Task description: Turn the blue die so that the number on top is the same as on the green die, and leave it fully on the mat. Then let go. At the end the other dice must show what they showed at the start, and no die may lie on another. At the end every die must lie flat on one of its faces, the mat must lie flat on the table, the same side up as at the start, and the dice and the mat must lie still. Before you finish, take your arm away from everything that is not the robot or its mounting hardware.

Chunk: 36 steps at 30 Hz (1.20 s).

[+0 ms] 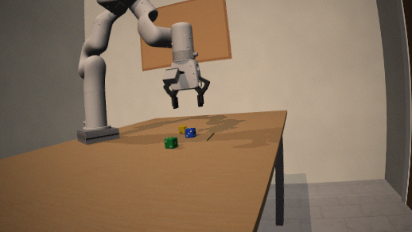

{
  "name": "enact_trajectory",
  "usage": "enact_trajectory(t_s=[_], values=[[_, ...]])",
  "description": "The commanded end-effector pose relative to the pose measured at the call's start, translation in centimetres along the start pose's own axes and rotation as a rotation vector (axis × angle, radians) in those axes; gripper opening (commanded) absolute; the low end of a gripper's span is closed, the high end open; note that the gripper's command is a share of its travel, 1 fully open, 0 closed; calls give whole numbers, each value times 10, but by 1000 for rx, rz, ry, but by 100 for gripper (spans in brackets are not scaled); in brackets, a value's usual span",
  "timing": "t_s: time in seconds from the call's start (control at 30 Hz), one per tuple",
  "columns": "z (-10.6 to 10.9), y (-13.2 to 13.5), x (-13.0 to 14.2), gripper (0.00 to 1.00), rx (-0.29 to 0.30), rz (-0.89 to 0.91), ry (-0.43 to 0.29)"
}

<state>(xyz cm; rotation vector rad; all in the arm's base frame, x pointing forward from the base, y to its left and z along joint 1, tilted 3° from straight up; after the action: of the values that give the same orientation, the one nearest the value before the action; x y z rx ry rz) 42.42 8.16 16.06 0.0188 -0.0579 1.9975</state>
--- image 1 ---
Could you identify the blue die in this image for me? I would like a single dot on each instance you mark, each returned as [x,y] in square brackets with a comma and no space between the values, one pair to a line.
[190,132]

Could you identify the green die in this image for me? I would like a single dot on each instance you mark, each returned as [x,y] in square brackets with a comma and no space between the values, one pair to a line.
[171,142]

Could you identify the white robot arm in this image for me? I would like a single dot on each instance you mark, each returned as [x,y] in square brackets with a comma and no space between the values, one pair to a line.
[92,67]

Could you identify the yellow die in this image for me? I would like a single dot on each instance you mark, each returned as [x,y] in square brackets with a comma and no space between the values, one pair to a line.
[182,129]

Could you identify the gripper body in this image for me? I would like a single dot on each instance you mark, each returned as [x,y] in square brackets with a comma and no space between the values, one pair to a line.
[188,80]

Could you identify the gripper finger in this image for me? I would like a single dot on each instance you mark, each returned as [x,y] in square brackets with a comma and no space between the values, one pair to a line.
[200,97]
[173,95]

